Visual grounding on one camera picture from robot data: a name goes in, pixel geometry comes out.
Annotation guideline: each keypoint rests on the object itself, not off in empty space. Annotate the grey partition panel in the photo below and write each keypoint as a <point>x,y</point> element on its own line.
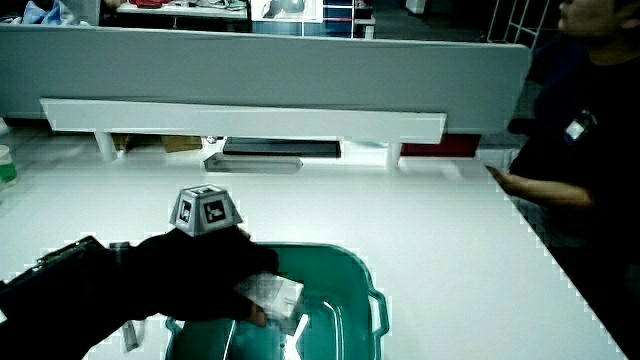
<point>250,65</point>

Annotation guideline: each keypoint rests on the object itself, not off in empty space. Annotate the white name badge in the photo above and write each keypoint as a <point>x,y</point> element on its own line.
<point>575,130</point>

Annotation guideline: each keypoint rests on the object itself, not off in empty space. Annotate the teal plastic basin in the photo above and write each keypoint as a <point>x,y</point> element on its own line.
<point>350,300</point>

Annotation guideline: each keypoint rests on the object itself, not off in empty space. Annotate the brown cardboard box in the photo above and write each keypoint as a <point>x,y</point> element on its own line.
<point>181,143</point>

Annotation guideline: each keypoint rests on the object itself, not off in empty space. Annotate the blue cloth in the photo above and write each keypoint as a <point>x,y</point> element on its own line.
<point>47,14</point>

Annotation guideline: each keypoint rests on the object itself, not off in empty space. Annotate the red flat box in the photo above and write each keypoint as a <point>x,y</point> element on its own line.
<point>440,146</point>

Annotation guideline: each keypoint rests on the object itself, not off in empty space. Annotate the black forearm tracker device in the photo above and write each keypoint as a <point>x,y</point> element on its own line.
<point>55,260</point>

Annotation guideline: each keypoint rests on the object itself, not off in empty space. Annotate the white framed picture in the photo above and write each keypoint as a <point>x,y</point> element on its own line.
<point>287,9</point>

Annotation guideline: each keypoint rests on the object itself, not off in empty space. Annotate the person's left hand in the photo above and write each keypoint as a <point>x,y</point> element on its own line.
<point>200,270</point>

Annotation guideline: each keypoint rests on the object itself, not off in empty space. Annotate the green and white cup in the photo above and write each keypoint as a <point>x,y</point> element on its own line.
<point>7,167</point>

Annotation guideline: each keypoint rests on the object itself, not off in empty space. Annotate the black flat device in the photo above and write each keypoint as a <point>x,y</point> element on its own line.
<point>282,147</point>

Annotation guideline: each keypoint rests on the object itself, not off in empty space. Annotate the white desk shelf riser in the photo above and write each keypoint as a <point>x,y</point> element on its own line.
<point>240,120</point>

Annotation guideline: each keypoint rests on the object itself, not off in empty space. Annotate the white milk carton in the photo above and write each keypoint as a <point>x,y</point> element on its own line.
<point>277,295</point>

